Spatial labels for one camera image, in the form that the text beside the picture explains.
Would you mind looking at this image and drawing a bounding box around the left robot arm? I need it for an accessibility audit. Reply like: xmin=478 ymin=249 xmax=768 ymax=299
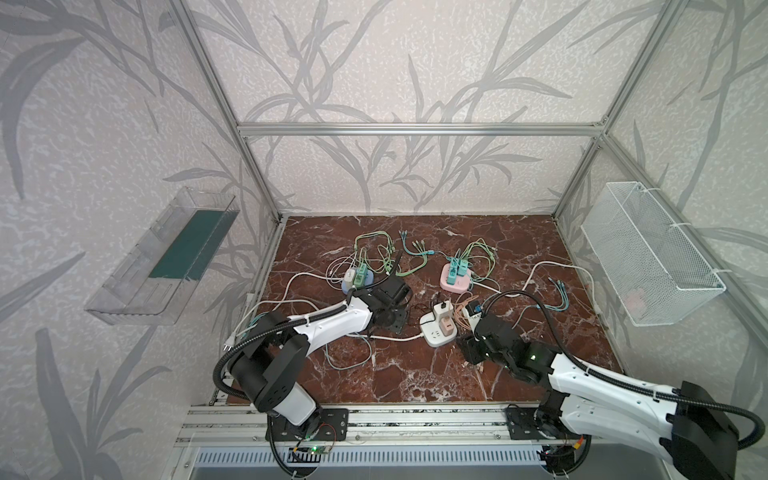
xmin=212 ymin=276 xmax=412 ymax=431

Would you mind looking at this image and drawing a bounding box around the clear plastic wall bin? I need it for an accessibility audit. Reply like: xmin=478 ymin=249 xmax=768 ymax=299
xmin=85 ymin=187 xmax=240 ymax=326

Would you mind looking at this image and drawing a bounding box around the blue power strip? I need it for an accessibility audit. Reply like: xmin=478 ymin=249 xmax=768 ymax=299
xmin=341 ymin=268 xmax=374 ymax=294

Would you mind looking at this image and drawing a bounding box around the white usb cable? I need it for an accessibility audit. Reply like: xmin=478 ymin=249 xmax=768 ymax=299
xmin=224 ymin=272 xmax=352 ymax=349

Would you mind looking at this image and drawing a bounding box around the white charger plug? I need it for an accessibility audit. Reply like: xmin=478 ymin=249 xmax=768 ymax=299
xmin=433 ymin=300 xmax=454 ymax=322

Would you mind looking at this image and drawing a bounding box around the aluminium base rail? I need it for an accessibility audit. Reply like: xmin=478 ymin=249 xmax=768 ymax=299
xmin=175 ymin=397 xmax=672 ymax=452

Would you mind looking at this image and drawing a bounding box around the white wire mesh basket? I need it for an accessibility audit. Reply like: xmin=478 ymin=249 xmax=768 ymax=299
xmin=581 ymin=181 xmax=727 ymax=327

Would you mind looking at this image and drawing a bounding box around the green multi-head cable far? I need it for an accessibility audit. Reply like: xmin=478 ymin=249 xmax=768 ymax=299
xmin=352 ymin=230 xmax=428 ymax=279

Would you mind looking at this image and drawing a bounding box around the white power cord pink strip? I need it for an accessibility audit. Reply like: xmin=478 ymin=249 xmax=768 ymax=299
xmin=521 ymin=260 xmax=601 ymax=316

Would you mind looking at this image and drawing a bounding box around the pink charger plug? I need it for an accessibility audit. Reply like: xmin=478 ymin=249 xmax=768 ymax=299
xmin=438 ymin=317 xmax=457 ymax=338

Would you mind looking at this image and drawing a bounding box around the teal charger on pink strip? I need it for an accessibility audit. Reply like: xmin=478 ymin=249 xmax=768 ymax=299
xmin=457 ymin=258 xmax=469 ymax=277

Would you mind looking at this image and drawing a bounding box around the pink usb cable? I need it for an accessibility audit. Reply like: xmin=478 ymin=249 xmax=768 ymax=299
xmin=452 ymin=296 xmax=481 ymax=331

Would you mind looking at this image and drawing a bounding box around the light green usb cable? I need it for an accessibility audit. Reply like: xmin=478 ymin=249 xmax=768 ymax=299
xmin=460 ymin=238 xmax=498 ymax=283

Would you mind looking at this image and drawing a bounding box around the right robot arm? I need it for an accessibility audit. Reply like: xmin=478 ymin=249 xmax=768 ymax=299
xmin=457 ymin=312 xmax=766 ymax=479

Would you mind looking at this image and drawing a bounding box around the teal loose cable right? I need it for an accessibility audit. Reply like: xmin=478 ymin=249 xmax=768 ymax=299
xmin=536 ymin=278 xmax=571 ymax=313

